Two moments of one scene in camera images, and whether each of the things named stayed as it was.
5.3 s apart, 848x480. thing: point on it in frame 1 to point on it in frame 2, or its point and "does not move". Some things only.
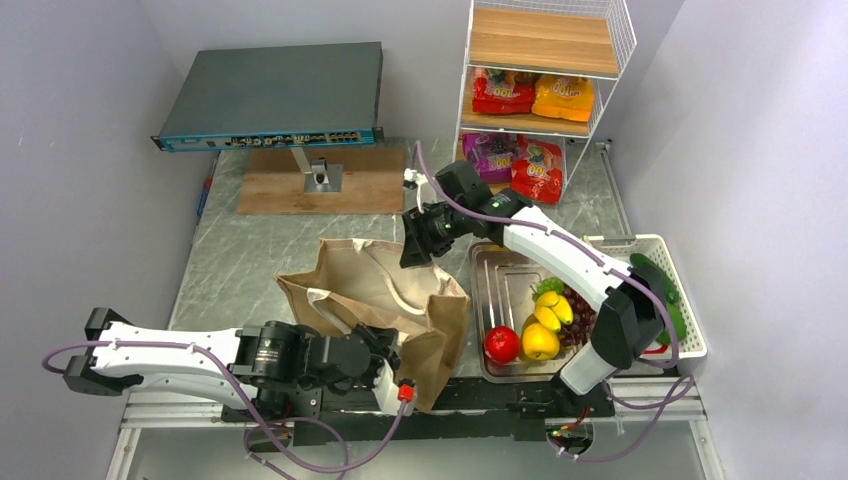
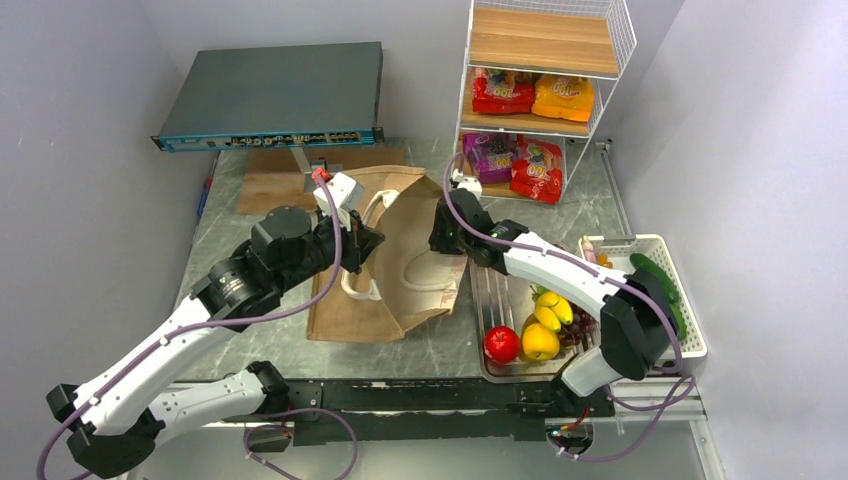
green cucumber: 672,293 does not move
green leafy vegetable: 550,284 does not move
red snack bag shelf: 502,91 does not move
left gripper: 382,340 to 357,245
